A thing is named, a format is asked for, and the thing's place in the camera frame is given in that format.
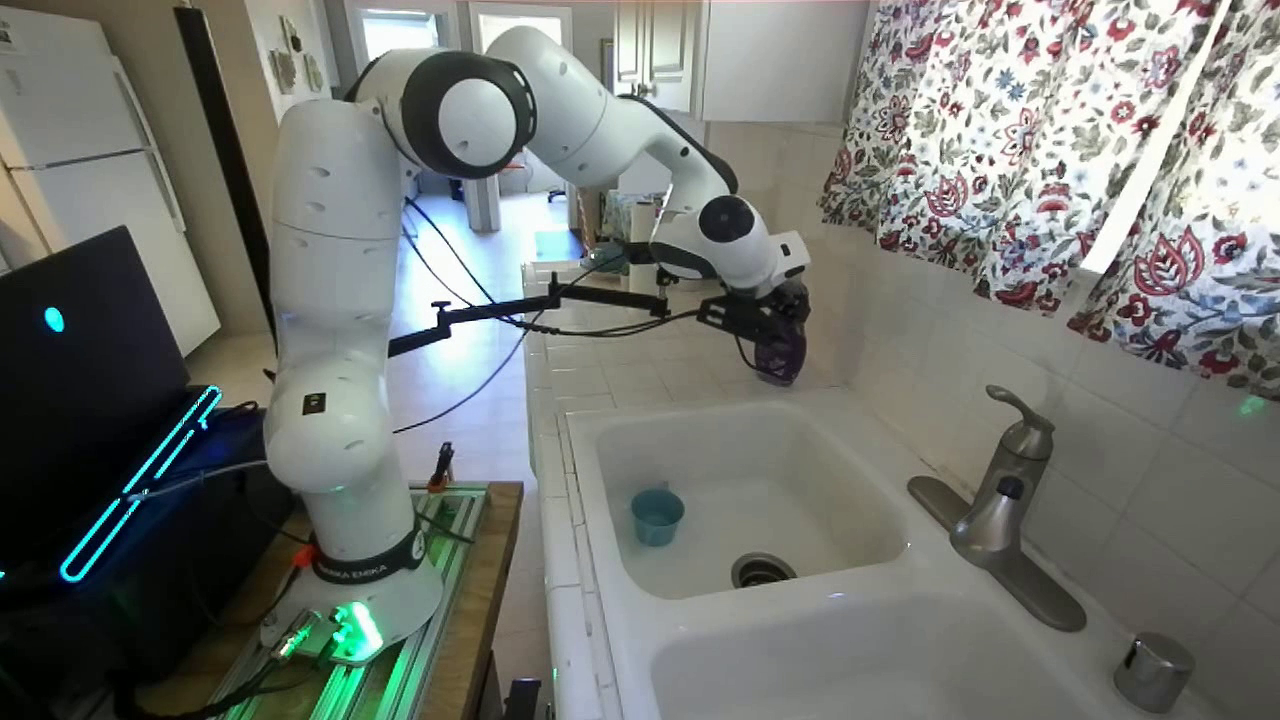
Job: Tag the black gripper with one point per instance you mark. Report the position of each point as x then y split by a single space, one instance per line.
763 310

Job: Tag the purple floral dish soap bottle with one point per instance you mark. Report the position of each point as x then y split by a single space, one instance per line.
783 360

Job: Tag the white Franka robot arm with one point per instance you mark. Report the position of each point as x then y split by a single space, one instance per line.
333 265

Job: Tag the white double basin sink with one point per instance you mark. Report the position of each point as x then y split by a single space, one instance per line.
745 466

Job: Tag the metal sink drain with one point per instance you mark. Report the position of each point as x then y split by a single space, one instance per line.
763 571

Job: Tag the brushed metal sink faucet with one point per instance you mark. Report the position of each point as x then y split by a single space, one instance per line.
1003 507

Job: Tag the round metal sink knob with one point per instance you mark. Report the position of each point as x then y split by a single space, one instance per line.
1153 675

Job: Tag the blue plastic cup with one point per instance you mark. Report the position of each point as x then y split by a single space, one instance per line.
658 516

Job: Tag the floral print window curtain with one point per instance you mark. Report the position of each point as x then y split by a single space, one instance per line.
985 134

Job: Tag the black table clamp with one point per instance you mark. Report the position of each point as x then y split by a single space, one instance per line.
440 466

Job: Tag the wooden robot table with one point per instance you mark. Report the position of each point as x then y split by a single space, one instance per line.
480 602

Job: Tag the metal robot mounting plate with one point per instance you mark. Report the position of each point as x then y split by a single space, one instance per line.
402 666

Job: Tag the black tall panel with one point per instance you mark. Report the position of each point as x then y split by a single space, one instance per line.
220 163

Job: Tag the white refrigerator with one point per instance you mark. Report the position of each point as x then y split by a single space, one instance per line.
94 134

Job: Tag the black jointed camera arm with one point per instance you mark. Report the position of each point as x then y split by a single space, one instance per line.
506 310

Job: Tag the white wall picture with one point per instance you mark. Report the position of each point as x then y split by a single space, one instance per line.
284 61

